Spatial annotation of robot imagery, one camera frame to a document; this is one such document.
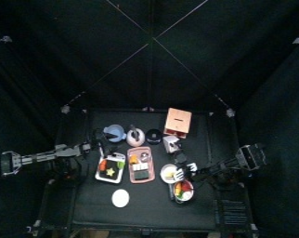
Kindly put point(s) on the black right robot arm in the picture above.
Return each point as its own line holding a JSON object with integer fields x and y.
{"x": 242, "y": 161}

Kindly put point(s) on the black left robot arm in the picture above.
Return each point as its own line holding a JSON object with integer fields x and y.
{"x": 43, "y": 156}

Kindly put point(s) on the yellow toy food piece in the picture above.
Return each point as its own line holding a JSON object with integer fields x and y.
{"x": 168, "y": 177}

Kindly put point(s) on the white bowl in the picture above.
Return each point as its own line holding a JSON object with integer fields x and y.
{"x": 165, "y": 170}

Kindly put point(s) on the red toy tomato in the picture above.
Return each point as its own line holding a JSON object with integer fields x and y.
{"x": 185, "y": 187}

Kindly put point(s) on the blue toy pot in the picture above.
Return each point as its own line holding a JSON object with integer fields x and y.
{"x": 117, "y": 133}

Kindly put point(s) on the yellow toy corn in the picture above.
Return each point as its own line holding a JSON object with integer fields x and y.
{"x": 177, "y": 189}

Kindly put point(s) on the orange toy carrot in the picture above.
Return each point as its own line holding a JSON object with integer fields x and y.
{"x": 103, "y": 165}

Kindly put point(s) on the green toy vegetable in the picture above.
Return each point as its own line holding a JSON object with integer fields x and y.
{"x": 120, "y": 165}

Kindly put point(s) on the yellow toy star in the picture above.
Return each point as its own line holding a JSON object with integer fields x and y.
{"x": 109, "y": 171}

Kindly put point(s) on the yellow toy bell pepper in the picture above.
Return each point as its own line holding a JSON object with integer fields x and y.
{"x": 133, "y": 159}

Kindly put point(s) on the dark toy sushi piece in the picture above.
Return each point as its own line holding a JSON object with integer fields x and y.
{"x": 141, "y": 175}

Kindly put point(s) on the white toy knife block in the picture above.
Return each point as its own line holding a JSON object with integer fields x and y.
{"x": 171, "y": 144}

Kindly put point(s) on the white tray with black inlay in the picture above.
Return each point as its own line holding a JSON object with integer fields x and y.
{"x": 113, "y": 178}

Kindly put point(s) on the white toy sushi block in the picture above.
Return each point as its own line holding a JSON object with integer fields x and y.
{"x": 140, "y": 166}

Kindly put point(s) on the small metal cup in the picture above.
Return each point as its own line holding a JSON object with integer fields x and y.
{"x": 144, "y": 157}

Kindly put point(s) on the pink plastic tray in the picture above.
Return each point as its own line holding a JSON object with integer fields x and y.
{"x": 132, "y": 173}

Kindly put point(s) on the black round kettle lid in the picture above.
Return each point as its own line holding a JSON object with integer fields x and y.
{"x": 153, "y": 136}

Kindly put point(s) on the black printed label sheet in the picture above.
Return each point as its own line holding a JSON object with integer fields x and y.
{"x": 234, "y": 212}

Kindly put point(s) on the white round plate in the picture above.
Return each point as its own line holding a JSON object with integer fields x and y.
{"x": 120, "y": 198}

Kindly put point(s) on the metal frame corner bracket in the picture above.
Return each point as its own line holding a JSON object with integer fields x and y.
{"x": 65, "y": 108}
{"x": 231, "y": 112}

